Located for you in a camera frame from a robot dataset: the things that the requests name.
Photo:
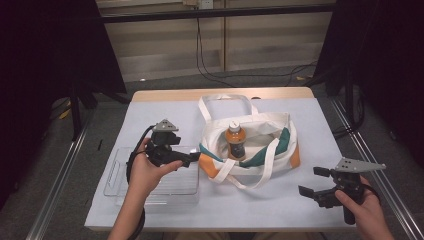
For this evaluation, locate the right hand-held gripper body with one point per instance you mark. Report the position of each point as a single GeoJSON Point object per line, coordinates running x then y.
{"type": "Point", "coordinates": [348, 181]}

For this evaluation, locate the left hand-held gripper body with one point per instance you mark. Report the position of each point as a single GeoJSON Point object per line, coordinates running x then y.
{"type": "Point", "coordinates": [160, 148]}

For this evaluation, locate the clear plastic tray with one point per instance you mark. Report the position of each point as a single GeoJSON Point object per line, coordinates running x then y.
{"type": "Point", "coordinates": [180, 183]}

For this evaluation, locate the orange drink bottle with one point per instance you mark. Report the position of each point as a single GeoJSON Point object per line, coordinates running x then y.
{"type": "Point", "coordinates": [235, 138]}

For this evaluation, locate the white canvas tote bag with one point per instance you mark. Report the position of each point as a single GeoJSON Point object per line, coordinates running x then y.
{"type": "Point", "coordinates": [260, 126]}

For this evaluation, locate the person's left hand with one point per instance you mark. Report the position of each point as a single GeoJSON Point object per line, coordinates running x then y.
{"type": "Point", "coordinates": [145, 175]}

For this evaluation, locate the person's right hand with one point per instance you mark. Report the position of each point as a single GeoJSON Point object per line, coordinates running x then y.
{"type": "Point", "coordinates": [366, 210]}

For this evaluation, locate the pale table cover sheet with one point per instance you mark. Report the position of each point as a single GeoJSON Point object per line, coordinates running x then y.
{"type": "Point", "coordinates": [160, 113]}

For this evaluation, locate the wooden table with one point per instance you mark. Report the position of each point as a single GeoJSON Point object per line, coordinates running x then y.
{"type": "Point", "coordinates": [166, 95]}

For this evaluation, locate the black stand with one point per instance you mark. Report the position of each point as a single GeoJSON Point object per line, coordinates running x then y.
{"type": "Point", "coordinates": [351, 100]}

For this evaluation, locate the black horizontal bar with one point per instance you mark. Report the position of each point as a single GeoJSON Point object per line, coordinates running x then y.
{"type": "Point", "coordinates": [216, 13]}

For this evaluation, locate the black curtain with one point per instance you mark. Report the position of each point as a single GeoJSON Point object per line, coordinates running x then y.
{"type": "Point", "coordinates": [50, 50]}
{"type": "Point", "coordinates": [393, 50]}

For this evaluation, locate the metal floor rail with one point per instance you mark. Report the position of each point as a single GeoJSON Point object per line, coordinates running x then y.
{"type": "Point", "coordinates": [400, 213]}
{"type": "Point", "coordinates": [56, 190]}

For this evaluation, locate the white wall socket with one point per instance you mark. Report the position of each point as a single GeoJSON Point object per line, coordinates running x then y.
{"type": "Point", "coordinates": [205, 4]}

